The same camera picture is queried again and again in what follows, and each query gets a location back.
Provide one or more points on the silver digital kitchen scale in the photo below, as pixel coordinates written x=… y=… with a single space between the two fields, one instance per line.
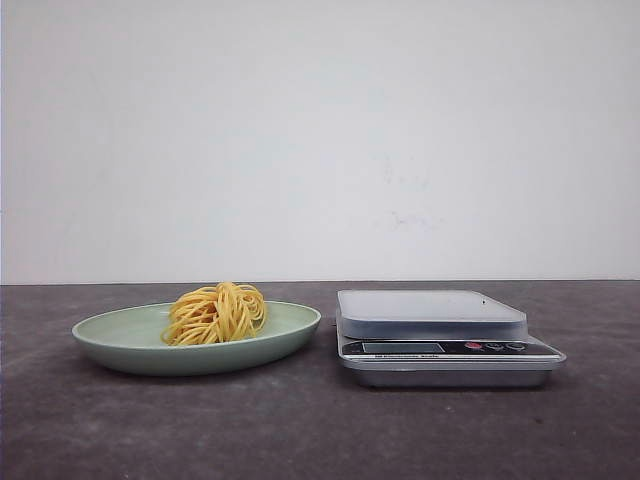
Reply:
x=439 y=339

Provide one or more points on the yellow vermicelli noodle bundle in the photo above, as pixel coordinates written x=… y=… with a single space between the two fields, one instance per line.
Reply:
x=220 y=313

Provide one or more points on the light green oval plate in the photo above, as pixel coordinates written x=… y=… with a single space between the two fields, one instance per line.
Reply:
x=128 y=340

